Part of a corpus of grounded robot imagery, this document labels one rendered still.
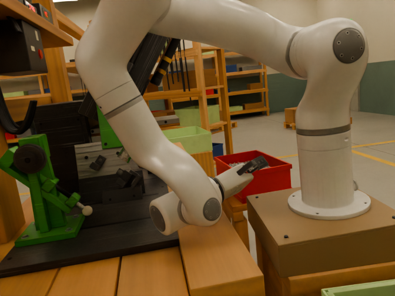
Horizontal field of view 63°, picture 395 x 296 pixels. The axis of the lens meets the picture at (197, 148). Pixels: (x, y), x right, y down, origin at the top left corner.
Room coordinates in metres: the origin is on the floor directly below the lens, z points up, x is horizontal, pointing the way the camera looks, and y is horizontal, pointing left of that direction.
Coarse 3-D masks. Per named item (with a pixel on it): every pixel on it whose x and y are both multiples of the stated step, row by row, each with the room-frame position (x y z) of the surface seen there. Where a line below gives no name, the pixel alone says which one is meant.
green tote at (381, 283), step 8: (384, 280) 0.40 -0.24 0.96; (392, 280) 0.40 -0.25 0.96; (328, 288) 0.39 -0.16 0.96; (336, 288) 0.39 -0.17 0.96; (344, 288) 0.39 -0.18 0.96; (352, 288) 0.39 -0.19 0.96; (360, 288) 0.39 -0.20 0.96; (368, 288) 0.39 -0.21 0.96; (376, 288) 0.39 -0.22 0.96; (384, 288) 0.39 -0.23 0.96; (392, 288) 0.39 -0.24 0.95
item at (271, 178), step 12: (228, 156) 1.43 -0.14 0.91; (240, 156) 1.44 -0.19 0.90; (252, 156) 1.45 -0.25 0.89; (264, 156) 1.38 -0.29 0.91; (216, 168) 1.41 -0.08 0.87; (228, 168) 1.23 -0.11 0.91; (252, 168) 1.27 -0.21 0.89; (264, 168) 1.28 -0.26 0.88; (276, 168) 1.15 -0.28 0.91; (288, 168) 1.16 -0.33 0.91; (252, 180) 1.13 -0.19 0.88; (264, 180) 1.14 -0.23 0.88; (276, 180) 1.15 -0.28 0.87; (288, 180) 1.16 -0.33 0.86; (240, 192) 1.13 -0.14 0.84; (252, 192) 1.13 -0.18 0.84; (264, 192) 1.14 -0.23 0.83
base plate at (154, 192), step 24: (168, 192) 1.06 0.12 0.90; (96, 216) 0.91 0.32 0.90; (120, 216) 0.89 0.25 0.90; (144, 216) 0.87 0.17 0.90; (72, 240) 0.77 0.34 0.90; (96, 240) 0.75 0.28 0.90; (120, 240) 0.74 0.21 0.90; (144, 240) 0.72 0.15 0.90; (168, 240) 0.71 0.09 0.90; (0, 264) 0.68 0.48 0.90; (24, 264) 0.67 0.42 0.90; (48, 264) 0.67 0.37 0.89; (72, 264) 0.68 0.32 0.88
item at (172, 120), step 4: (164, 116) 1.40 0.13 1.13; (168, 116) 1.38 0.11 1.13; (172, 116) 1.36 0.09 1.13; (176, 116) 1.34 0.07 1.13; (156, 120) 1.26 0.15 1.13; (160, 120) 1.26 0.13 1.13; (164, 120) 1.26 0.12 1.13; (168, 120) 1.26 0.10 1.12; (172, 120) 1.26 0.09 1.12; (176, 120) 1.27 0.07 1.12; (160, 124) 1.26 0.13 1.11; (164, 124) 1.26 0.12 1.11; (168, 124) 1.26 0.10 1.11; (172, 124) 1.26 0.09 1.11; (176, 124) 1.27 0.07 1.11; (92, 128) 1.25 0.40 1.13; (96, 128) 1.23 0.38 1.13; (92, 132) 1.22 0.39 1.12; (96, 132) 1.22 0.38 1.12; (92, 136) 1.22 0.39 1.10
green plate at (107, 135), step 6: (102, 114) 1.13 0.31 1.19; (102, 120) 1.12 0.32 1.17; (102, 126) 1.11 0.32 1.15; (108, 126) 1.12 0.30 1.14; (102, 132) 1.11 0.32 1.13; (108, 132) 1.11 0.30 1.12; (114, 132) 1.11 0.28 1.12; (102, 138) 1.10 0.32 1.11; (108, 138) 1.10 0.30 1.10; (114, 138) 1.11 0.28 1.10; (102, 144) 1.10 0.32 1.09; (108, 144) 1.10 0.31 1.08; (114, 144) 1.10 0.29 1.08; (120, 144) 1.10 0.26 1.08
